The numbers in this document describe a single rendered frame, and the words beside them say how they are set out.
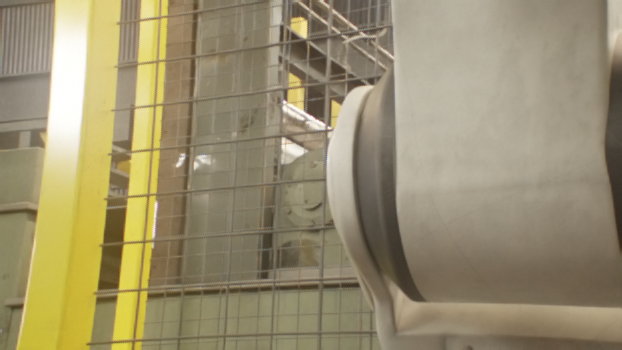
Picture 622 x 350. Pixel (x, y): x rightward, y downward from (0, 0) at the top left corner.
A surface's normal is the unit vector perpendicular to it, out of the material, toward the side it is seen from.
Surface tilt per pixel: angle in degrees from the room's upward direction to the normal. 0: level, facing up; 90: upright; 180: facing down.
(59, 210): 90
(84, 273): 90
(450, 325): 48
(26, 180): 90
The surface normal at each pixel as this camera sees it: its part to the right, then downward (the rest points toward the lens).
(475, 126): -0.35, -0.13
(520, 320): -0.23, -0.83
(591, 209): -0.31, 0.32
